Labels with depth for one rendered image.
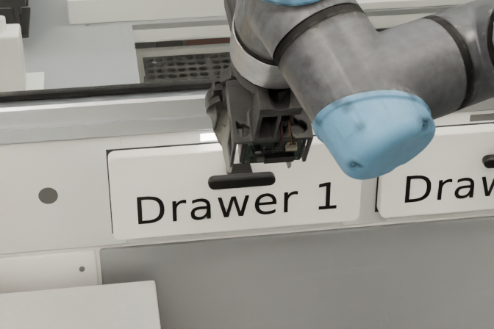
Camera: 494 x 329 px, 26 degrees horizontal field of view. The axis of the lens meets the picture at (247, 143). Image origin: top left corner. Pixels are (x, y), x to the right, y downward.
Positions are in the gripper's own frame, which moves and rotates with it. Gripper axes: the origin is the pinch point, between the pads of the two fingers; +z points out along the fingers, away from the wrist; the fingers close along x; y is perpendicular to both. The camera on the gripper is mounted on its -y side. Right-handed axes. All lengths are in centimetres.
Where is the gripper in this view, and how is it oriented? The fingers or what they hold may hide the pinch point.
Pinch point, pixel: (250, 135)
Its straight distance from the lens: 108.2
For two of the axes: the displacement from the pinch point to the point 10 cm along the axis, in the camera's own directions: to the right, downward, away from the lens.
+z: -0.9, 4.3, 9.0
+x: 9.9, -0.7, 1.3
